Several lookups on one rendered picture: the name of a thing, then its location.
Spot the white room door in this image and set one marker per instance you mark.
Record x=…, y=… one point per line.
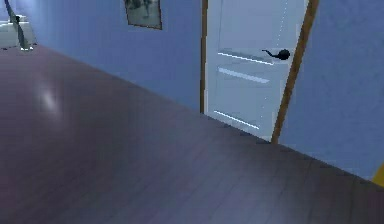
x=246, y=93

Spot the yellow furniture corner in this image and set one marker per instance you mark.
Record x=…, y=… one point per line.
x=379, y=176

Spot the framed grey wall picture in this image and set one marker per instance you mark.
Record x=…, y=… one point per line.
x=143, y=13

